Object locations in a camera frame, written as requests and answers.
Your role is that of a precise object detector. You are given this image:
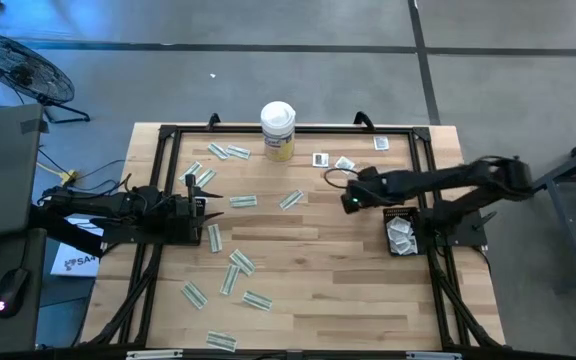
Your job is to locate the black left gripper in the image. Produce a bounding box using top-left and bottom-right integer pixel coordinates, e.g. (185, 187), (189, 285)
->
(167, 174), (226, 242)

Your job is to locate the black perforated plastic tray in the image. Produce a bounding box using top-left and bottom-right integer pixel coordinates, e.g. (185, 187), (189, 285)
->
(171, 197), (210, 246)
(381, 206), (423, 257)

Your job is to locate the green white bandage strip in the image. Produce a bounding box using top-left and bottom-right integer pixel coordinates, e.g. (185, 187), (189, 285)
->
(178, 160), (204, 184)
(228, 194), (259, 209)
(180, 280), (209, 310)
(207, 142), (231, 161)
(219, 263), (242, 296)
(278, 188), (306, 211)
(206, 222), (224, 254)
(195, 167), (218, 190)
(225, 144), (252, 161)
(228, 248), (257, 277)
(241, 290), (274, 313)
(205, 330), (238, 353)

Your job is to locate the white lid yellow wipes canister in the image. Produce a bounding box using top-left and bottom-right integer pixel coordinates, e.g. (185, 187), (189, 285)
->
(260, 100), (297, 163)

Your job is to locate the white printed paper sheet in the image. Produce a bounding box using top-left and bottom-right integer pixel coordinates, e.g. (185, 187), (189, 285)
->
(50, 215), (105, 279)

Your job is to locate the black desk support bar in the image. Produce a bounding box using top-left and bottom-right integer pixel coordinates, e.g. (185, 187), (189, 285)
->
(28, 203), (105, 259)

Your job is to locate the white edge strip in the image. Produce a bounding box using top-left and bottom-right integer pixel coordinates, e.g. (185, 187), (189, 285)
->
(405, 351), (463, 360)
(125, 349), (184, 360)

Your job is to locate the grey tape piece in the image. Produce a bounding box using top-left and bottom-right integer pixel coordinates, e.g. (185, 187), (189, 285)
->
(20, 118), (50, 135)

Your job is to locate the black computer mouse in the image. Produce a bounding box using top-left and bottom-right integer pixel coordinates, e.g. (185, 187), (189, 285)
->
(0, 267), (32, 320)

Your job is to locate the dark grey desk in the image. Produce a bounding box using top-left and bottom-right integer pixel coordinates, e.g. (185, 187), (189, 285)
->
(0, 228), (48, 355)

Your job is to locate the black floor fan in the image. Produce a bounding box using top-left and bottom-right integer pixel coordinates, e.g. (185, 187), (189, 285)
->
(0, 32), (92, 125)

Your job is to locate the black metal table frame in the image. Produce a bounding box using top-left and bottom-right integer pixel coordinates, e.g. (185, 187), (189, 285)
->
(81, 123), (505, 351)

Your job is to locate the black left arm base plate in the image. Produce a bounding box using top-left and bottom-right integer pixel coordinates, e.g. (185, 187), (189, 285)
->
(89, 215), (179, 246)

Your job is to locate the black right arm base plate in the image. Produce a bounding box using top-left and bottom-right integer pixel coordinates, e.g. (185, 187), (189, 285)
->
(447, 207), (498, 249)

